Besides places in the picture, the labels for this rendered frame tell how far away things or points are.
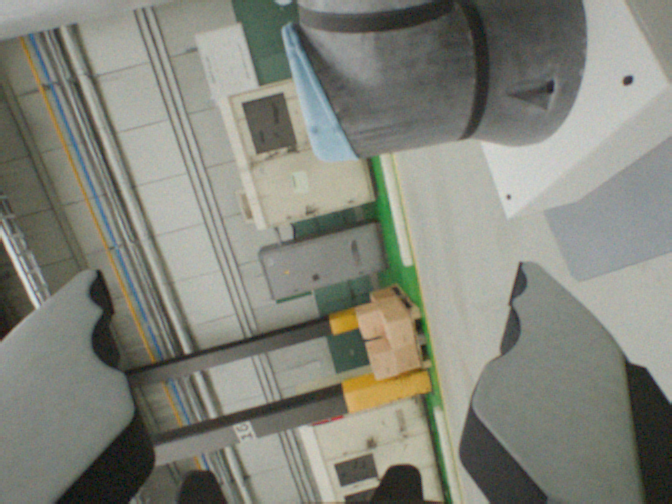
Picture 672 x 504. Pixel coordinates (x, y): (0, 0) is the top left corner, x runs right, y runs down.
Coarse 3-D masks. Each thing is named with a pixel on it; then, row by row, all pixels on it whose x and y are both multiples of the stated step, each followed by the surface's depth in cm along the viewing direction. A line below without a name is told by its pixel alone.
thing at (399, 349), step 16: (400, 288) 555; (368, 304) 535; (384, 304) 520; (400, 304) 508; (368, 320) 504; (384, 320) 481; (400, 320) 463; (368, 336) 508; (384, 336) 535; (400, 336) 468; (416, 336) 471; (368, 352) 494; (384, 352) 471; (400, 352) 474; (416, 352) 476; (384, 368) 476; (400, 368) 480
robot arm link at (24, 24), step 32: (0, 0) 22; (32, 0) 23; (64, 0) 24; (96, 0) 25; (128, 0) 26; (160, 0) 27; (288, 0) 30; (320, 0) 31; (352, 0) 30; (384, 0) 30; (416, 0) 30; (0, 32) 24; (32, 32) 26
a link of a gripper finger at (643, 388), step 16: (640, 368) 7; (640, 384) 7; (656, 384) 7; (640, 400) 7; (656, 400) 7; (640, 416) 6; (656, 416) 6; (640, 432) 6; (656, 432) 6; (640, 448) 6; (656, 448) 6; (656, 464) 6; (656, 480) 6; (656, 496) 5
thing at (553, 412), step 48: (528, 288) 10; (528, 336) 8; (576, 336) 8; (480, 384) 7; (528, 384) 7; (576, 384) 7; (624, 384) 7; (480, 432) 7; (528, 432) 6; (576, 432) 6; (624, 432) 6; (480, 480) 7; (528, 480) 6; (576, 480) 6; (624, 480) 6
